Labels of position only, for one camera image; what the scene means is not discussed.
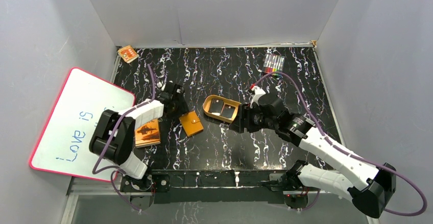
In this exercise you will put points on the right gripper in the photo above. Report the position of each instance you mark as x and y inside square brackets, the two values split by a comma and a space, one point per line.
[244, 113]

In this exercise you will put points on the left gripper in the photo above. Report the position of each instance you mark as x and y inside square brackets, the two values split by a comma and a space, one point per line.
[176, 102]

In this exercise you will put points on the orange leather card holder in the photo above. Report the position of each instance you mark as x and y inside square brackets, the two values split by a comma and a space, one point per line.
[191, 123]

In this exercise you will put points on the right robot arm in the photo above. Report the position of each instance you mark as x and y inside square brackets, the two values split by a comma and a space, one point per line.
[368, 187]

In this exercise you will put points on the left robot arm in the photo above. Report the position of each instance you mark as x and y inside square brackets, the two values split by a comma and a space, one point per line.
[114, 136]

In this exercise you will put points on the black credit card right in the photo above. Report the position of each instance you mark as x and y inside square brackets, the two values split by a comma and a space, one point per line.
[228, 111]

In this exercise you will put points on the black credit card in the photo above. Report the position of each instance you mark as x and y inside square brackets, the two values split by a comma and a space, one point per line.
[228, 111]
[216, 106]

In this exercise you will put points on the black credit card left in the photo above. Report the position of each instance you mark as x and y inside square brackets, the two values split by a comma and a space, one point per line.
[216, 106]

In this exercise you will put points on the tan oval tray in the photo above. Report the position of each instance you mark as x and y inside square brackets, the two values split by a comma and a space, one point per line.
[206, 105]

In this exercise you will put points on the orange paperback book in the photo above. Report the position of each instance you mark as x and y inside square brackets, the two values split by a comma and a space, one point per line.
[148, 134]

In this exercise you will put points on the pack of coloured markers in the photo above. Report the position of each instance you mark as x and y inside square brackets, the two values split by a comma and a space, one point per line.
[273, 63]

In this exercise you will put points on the pink framed whiteboard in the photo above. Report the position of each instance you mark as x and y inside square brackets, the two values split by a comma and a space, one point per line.
[63, 146]

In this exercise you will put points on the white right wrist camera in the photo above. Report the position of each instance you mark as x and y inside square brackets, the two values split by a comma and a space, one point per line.
[256, 92]

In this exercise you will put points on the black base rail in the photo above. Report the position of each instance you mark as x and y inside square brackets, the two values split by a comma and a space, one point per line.
[174, 186]

